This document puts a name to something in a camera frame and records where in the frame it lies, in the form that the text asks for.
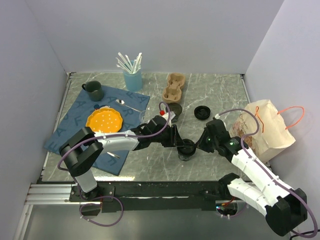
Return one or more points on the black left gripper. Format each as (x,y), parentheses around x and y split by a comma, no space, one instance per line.
(173,140)

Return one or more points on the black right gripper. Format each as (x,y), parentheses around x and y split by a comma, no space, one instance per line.
(200,143)

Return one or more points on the black coffee cup lid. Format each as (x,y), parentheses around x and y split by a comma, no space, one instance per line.
(188,148)

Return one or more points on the dark translucent coffee cup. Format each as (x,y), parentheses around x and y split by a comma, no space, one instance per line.
(177,109)

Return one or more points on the brown cardboard cup carrier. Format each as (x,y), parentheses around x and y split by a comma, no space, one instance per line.
(173,91)

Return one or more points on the brown paper takeout bag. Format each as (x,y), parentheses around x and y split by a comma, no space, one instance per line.
(272,134)

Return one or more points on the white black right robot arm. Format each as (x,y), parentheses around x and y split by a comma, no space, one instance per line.
(281,205)

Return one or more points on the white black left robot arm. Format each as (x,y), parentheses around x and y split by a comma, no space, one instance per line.
(81,151)

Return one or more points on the stacked black cup lids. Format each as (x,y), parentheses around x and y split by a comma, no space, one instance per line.
(202,112)

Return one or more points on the clear plastic tumbler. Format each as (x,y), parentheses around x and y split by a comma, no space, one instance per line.
(142,117)

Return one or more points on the blue lettered placemat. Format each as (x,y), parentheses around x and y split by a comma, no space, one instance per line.
(76,117)

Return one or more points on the silver fork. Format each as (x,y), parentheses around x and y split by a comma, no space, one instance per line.
(113,155)

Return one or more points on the silver spoon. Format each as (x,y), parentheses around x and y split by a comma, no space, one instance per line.
(122,103)

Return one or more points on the blue straw holder cup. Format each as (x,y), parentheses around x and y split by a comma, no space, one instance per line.
(133,82)

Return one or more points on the orange dotted scalloped plate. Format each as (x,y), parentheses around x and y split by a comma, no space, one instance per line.
(105,120)

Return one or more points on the white wrapped straw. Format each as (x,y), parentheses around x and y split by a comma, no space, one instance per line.
(137,63)
(123,66)
(125,62)

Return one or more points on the dark green mug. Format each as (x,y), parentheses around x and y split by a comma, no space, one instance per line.
(94,90)

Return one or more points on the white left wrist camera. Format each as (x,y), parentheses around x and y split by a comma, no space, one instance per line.
(168,116)

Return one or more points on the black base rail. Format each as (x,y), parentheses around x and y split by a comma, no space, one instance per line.
(133,195)

